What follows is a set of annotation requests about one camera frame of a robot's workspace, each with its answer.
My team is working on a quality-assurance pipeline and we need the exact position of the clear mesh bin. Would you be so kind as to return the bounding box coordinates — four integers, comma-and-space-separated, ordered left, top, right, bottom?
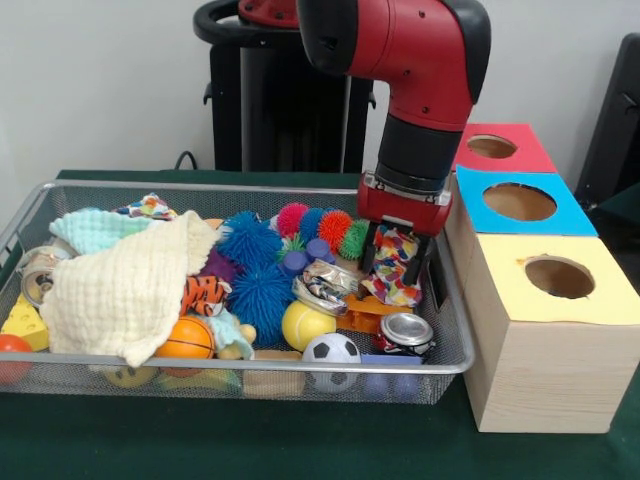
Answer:
0, 180, 476, 406

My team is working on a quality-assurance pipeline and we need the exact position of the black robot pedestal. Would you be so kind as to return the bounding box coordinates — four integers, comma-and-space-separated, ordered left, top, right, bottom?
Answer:
193, 0, 401, 173

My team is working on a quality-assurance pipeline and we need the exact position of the silver drink can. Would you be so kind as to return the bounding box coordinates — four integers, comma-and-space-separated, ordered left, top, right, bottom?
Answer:
18, 245, 61, 309

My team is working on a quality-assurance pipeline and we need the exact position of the mint green cloth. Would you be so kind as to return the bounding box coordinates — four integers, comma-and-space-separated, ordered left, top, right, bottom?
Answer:
50, 207, 151, 256

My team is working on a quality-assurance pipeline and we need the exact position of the orange toy basketball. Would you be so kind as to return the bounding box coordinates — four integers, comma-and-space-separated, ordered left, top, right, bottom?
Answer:
154, 318, 216, 361

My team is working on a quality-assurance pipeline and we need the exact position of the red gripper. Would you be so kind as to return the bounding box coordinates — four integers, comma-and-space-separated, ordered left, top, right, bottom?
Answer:
356, 172, 453, 287

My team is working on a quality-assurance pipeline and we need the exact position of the black and white soccer ball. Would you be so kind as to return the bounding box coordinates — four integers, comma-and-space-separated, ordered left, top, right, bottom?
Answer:
303, 333, 363, 394

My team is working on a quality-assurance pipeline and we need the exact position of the black monitor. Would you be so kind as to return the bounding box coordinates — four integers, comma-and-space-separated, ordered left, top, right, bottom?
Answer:
575, 33, 640, 226

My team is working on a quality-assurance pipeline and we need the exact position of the yellow cheese wedge toy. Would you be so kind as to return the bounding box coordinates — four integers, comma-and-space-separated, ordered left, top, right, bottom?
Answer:
0, 295, 49, 353

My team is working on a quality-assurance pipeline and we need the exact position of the red ball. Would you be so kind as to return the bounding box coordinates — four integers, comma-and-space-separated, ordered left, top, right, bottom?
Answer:
0, 334, 33, 386

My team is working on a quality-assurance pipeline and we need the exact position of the striped tiger plush toy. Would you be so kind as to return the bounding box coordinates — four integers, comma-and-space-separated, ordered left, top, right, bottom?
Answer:
180, 275, 233, 319

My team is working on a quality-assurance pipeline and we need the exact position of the cream knitted cloth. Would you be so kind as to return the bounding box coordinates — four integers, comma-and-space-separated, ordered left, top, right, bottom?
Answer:
40, 212, 221, 368

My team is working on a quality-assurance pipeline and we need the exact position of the yellow tennis ball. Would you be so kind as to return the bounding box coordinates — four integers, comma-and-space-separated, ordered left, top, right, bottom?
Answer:
282, 302, 339, 353

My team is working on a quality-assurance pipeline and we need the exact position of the multicolour patterned cloth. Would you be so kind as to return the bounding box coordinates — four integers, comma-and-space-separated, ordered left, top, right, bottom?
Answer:
362, 222, 429, 308

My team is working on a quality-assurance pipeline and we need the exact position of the wooden box with three holes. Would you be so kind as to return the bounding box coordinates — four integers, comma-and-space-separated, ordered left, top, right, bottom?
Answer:
423, 122, 640, 434

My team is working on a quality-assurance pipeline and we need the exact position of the blue spiky rubber ball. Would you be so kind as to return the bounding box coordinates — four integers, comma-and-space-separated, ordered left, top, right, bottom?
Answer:
228, 262, 296, 346
217, 210, 286, 271

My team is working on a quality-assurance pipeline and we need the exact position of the crushed red drink can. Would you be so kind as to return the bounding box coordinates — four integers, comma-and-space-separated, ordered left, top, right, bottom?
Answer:
374, 312, 438, 359

